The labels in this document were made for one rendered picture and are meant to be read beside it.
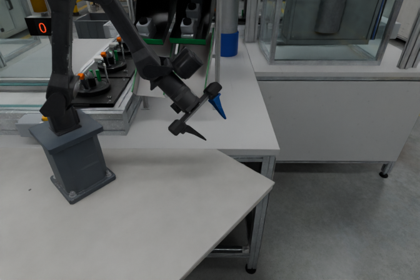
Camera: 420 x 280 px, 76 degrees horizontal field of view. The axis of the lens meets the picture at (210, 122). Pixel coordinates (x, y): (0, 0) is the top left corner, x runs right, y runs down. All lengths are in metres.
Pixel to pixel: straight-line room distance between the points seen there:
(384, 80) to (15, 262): 1.90
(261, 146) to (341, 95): 0.96
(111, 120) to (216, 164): 0.43
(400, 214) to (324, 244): 0.61
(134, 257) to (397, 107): 1.80
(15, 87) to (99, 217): 0.89
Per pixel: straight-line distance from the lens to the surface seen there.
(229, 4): 1.79
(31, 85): 1.49
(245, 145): 1.01
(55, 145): 0.78
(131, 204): 0.84
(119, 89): 1.22
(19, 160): 1.14
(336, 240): 1.92
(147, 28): 1.00
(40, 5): 1.33
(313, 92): 1.79
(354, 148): 2.17
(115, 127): 1.09
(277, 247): 1.79
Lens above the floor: 1.47
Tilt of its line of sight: 33 degrees down
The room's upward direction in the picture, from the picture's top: straight up
